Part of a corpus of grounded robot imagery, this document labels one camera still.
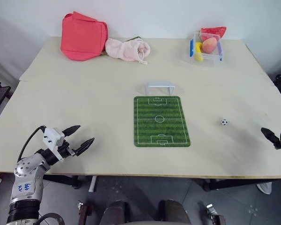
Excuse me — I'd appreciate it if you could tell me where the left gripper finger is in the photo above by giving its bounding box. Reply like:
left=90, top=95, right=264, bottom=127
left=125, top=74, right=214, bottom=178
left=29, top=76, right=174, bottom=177
left=74, top=137, right=96, bottom=156
left=62, top=125, right=81, bottom=138

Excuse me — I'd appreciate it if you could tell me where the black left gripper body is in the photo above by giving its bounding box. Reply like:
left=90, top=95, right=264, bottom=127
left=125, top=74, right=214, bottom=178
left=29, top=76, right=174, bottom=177
left=59, top=140, right=80, bottom=158

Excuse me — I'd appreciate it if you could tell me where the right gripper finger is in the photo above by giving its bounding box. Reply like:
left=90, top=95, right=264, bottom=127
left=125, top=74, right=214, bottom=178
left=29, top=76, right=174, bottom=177
left=260, top=127, right=281, bottom=150

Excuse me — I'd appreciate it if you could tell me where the green soccer field mat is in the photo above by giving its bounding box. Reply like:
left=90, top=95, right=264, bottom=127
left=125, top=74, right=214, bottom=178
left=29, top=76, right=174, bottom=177
left=133, top=95, right=192, bottom=148

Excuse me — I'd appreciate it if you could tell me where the white table leg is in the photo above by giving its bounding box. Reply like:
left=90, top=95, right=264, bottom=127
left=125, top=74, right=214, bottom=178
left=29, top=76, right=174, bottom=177
left=88, top=175, right=98, bottom=193

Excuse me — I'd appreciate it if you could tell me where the white shoe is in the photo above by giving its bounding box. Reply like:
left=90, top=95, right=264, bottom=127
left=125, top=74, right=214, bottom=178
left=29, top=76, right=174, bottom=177
left=256, top=182, right=273, bottom=195

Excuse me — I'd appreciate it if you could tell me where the dark rounded shape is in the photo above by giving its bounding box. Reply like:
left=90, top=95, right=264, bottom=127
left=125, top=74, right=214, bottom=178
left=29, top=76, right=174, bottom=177
left=102, top=200, right=132, bottom=225
left=157, top=198, right=191, bottom=225

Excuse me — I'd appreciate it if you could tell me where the red fabric bag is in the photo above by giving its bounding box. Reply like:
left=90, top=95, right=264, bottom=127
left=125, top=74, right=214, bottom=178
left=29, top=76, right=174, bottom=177
left=60, top=11, right=108, bottom=62

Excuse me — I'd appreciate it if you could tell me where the white miniature goal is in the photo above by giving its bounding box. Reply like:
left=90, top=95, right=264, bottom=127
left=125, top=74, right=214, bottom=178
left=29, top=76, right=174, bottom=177
left=144, top=80, right=175, bottom=96

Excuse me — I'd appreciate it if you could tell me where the clear plastic storage box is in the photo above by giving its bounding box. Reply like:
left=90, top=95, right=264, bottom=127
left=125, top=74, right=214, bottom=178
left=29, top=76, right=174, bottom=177
left=189, top=32, right=225, bottom=68

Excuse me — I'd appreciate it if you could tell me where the toy peach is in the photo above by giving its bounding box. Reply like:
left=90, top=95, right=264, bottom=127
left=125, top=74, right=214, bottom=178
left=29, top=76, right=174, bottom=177
left=201, top=37, right=218, bottom=53

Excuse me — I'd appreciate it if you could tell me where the yellow toy banana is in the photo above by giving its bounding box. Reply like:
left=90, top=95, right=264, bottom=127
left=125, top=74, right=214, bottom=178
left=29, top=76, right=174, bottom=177
left=194, top=41, right=204, bottom=61

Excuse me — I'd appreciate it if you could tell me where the toy watermelon slice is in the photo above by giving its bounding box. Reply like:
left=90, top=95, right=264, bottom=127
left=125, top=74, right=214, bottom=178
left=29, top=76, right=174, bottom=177
left=200, top=26, right=227, bottom=38

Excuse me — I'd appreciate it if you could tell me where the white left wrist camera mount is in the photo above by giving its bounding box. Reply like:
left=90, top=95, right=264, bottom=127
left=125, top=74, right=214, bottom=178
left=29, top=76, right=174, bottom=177
left=42, top=127, right=67, bottom=162

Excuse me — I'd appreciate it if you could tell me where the black table frame bar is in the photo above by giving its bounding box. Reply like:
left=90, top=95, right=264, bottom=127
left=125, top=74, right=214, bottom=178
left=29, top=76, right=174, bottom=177
left=42, top=175, right=82, bottom=190
left=202, top=179, right=272, bottom=192

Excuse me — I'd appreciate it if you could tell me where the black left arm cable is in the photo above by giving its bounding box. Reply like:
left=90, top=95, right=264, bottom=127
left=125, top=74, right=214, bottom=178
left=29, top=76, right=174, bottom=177
left=17, top=125, right=47, bottom=163

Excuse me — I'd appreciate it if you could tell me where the black cable near floor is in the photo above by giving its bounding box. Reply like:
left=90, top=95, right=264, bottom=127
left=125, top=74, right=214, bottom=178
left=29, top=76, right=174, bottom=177
left=37, top=212, right=67, bottom=225

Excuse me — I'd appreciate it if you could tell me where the pink drawstring pouch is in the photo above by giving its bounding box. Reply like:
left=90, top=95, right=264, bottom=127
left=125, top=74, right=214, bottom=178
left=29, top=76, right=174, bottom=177
left=104, top=37, right=151, bottom=65

